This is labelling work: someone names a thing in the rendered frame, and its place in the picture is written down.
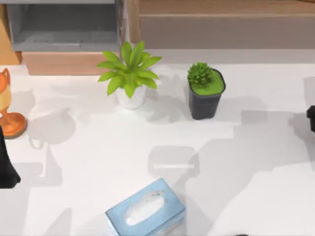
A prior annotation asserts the succulent plant in dark pot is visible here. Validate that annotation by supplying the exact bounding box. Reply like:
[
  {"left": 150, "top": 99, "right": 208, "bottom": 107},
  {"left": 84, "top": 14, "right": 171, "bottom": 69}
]
[{"left": 187, "top": 62, "right": 226, "bottom": 120}]

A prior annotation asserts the leafy plant in white pot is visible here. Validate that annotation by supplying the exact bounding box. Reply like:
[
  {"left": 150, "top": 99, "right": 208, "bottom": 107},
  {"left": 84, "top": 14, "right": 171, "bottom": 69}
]
[{"left": 96, "top": 40, "right": 163, "bottom": 110}]

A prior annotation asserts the light blue tissue box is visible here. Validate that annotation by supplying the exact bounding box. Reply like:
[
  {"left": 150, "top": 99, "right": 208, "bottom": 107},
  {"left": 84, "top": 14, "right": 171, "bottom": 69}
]
[{"left": 105, "top": 178, "right": 186, "bottom": 236}]

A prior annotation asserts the pale wooden drawer front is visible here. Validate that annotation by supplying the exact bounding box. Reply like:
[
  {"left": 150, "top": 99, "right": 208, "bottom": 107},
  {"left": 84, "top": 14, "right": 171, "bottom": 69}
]
[{"left": 21, "top": 51, "right": 124, "bottom": 76}]

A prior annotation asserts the wooden cupboard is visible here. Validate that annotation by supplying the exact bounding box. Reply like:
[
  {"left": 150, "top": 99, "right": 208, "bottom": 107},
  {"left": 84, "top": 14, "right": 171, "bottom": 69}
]
[{"left": 129, "top": 0, "right": 315, "bottom": 50}]

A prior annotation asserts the grey cabinet with dark inside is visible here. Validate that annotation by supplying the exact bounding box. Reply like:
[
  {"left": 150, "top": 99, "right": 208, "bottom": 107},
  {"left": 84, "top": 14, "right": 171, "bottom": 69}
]
[{"left": 6, "top": 0, "right": 120, "bottom": 52}]

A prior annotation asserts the orange trophy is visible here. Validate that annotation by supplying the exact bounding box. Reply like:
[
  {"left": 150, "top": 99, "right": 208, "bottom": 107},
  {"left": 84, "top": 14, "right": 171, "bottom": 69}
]
[{"left": 0, "top": 68, "right": 28, "bottom": 140}]

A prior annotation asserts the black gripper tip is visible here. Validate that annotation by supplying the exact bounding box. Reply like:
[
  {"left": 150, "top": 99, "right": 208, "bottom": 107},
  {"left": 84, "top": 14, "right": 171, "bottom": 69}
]
[
  {"left": 0, "top": 125, "right": 21, "bottom": 189},
  {"left": 306, "top": 105, "right": 315, "bottom": 134}
]

